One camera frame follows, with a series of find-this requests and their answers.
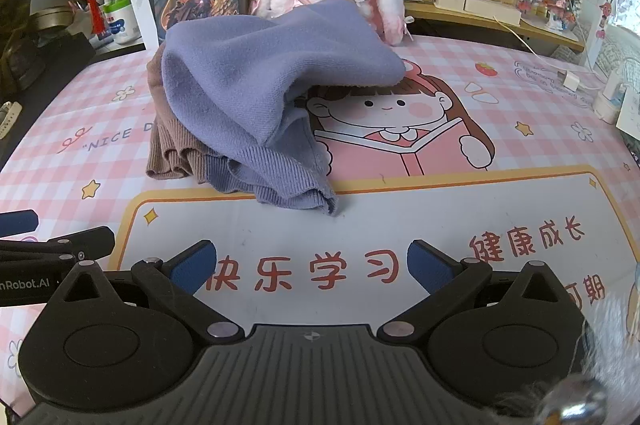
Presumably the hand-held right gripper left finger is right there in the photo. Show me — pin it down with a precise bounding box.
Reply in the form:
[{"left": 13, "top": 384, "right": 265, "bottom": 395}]
[{"left": 47, "top": 240, "right": 246, "bottom": 348}]

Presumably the white cable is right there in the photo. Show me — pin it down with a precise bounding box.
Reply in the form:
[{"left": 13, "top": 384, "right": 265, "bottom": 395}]
[{"left": 492, "top": 15, "right": 608, "bottom": 93}]

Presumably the silver metal button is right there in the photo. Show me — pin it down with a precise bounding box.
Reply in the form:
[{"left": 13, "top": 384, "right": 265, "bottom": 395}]
[{"left": 542, "top": 377, "right": 608, "bottom": 425}]

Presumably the round metal tin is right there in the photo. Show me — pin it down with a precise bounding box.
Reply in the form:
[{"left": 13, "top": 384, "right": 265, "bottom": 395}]
[{"left": 31, "top": 6, "right": 76, "bottom": 30}]

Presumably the pink cartoon desk mat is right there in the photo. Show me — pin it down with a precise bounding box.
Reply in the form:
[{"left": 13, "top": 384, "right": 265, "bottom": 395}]
[{"left": 0, "top": 32, "right": 640, "bottom": 386}]

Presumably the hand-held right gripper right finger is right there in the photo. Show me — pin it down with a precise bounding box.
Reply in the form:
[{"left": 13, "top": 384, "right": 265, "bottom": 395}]
[{"left": 377, "top": 240, "right": 583, "bottom": 348}]

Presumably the purple and brown sweater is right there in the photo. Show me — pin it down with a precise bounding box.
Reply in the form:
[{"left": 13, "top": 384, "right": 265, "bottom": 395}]
[{"left": 145, "top": 0, "right": 406, "bottom": 218}]

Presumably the dark cloth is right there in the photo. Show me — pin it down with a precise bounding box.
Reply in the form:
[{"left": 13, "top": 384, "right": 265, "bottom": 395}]
[{"left": 0, "top": 0, "right": 96, "bottom": 116}]

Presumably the white strap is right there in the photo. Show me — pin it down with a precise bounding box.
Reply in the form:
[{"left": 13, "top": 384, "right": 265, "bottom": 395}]
[{"left": 0, "top": 101, "right": 23, "bottom": 140}]

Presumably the small white device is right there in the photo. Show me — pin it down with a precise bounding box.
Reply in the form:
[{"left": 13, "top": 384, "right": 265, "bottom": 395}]
[{"left": 594, "top": 72, "right": 628, "bottom": 126}]

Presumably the wooden shelf board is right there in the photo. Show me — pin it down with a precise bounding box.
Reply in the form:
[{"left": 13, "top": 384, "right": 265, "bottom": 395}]
[{"left": 402, "top": 0, "right": 586, "bottom": 53}]

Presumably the red tassel ornament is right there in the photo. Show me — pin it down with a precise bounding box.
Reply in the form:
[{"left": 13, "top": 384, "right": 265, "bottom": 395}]
[{"left": 80, "top": 0, "right": 108, "bottom": 38}]

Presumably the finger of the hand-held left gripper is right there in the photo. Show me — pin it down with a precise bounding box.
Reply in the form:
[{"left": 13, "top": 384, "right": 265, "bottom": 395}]
[
  {"left": 0, "top": 210, "right": 40, "bottom": 238},
  {"left": 0, "top": 226, "right": 117, "bottom": 263}
]

